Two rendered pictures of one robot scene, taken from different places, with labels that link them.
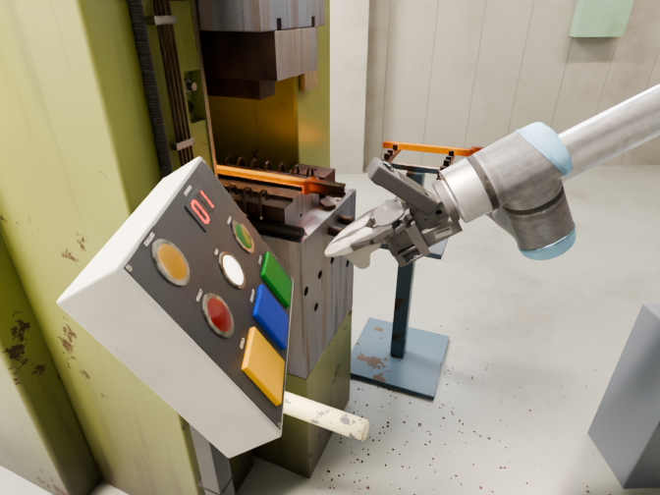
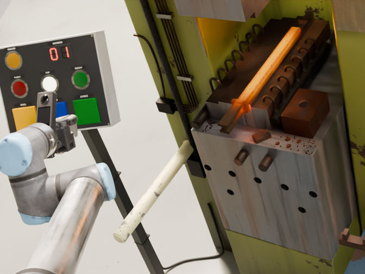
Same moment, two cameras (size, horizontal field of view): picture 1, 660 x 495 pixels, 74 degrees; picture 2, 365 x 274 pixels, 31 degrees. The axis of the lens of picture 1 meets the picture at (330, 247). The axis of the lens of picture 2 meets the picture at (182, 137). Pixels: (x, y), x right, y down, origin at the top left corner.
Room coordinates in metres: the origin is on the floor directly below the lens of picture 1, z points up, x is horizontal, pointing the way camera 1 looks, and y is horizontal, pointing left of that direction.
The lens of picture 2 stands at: (1.43, -1.30, 2.11)
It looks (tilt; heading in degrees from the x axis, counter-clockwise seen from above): 39 degrees down; 112
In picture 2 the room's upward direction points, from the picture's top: 20 degrees counter-clockwise
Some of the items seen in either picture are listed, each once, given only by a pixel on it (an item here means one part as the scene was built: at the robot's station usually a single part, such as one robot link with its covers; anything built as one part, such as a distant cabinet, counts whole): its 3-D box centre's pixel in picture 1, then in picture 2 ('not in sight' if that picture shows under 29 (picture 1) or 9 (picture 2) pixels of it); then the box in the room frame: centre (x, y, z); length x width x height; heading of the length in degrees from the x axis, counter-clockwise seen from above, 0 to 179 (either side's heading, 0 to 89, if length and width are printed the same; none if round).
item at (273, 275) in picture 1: (274, 280); (87, 111); (0.62, 0.09, 1.01); 0.07 x 0.05 x 0.07; 2
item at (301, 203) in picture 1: (235, 190); (270, 67); (1.14, 0.26, 0.96); 0.42 x 0.20 x 0.09; 67
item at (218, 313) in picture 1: (218, 314); (19, 88); (0.41, 0.13, 1.09); 0.05 x 0.03 x 0.04; 157
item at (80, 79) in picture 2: (243, 237); (80, 79); (0.61, 0.14, 1.09); 0.05 x 0.03 x 0.04; 157
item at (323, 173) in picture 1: (311, 180); (305, 112); (1.25, 0.05, 0.95); 0.12 x 0.09 x 0.07; 67
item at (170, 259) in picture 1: (171, 262); (13, 60); (0.41, 0.17, 1.16); 0.05 x 0.03 x 0.04; 157
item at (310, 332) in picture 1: (251, 261); (302, 134); (1.20, 0.25, 0.69); 0.56 x 0.38 x 0.45; 67
